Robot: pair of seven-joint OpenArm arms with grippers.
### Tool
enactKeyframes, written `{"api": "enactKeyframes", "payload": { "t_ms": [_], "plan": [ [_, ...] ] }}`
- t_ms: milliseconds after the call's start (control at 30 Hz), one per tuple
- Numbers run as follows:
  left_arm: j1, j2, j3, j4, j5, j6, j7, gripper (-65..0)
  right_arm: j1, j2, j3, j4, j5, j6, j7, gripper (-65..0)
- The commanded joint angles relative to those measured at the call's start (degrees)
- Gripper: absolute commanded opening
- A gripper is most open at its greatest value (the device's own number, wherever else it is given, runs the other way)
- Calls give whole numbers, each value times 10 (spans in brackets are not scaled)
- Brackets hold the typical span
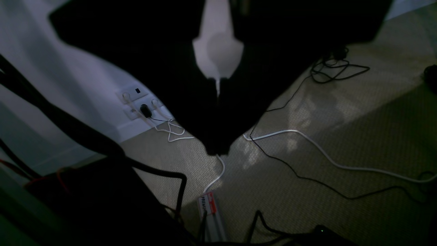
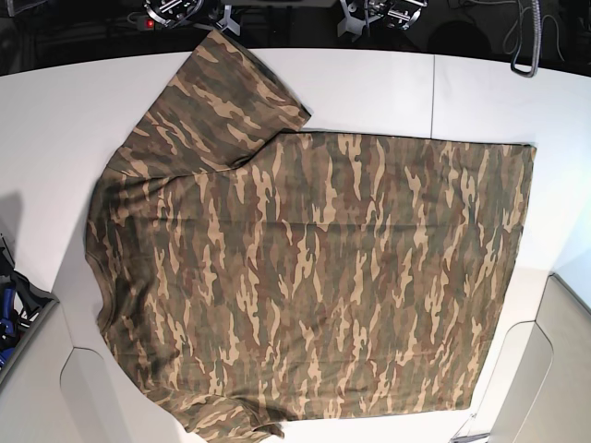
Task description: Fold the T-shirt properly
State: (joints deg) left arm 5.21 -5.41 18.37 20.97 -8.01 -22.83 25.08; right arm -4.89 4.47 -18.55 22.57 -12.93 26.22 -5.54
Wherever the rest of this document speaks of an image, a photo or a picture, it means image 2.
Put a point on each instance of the camouflage T-shirt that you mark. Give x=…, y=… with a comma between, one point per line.
x=254, y=273

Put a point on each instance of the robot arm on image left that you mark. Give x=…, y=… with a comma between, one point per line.
x=172, y=13

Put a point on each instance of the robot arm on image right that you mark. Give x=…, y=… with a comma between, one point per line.
x=360, y=15

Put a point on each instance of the blue and black bin contents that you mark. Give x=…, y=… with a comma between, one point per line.
x=24, y=307

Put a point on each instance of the black power strip red switch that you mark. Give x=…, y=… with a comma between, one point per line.
x=141, y=22

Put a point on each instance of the grey cable loop background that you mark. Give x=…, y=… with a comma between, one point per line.
x=523, y=41

